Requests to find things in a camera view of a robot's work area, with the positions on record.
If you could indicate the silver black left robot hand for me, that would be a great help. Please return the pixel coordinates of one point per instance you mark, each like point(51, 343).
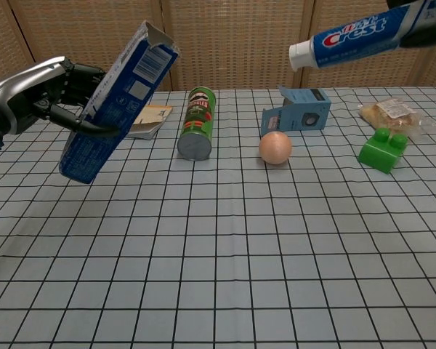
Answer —
point(32, 98)

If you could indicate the blue Crest toothpaste box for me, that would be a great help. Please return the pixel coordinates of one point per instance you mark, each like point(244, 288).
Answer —
point(120, 105)

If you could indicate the blue white Crest toothpaste tube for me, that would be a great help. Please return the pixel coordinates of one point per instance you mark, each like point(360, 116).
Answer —
point(356, 38)

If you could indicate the small blue carton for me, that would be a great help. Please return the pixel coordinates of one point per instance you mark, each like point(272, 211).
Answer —
point(298, 112)

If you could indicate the beige paper notebook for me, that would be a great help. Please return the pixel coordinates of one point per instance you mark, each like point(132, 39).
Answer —
point(150, 121)

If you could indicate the green Pringles can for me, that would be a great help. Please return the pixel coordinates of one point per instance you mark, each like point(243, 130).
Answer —
point(197, 123)

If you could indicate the woven rattan folding screen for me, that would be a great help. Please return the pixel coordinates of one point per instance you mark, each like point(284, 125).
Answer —
point(232, 43)

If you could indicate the blue grid tablecloth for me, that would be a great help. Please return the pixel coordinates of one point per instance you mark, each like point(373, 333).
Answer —
point(218, 261)

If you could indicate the peach pink ball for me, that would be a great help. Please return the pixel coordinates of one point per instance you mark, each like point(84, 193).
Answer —
point(275, 148)

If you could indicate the green plastic building block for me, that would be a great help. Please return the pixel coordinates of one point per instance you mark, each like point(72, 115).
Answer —
point(383, 151)

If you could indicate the clear bag of bread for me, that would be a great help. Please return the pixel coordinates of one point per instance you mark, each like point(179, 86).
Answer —
point(388, 114)

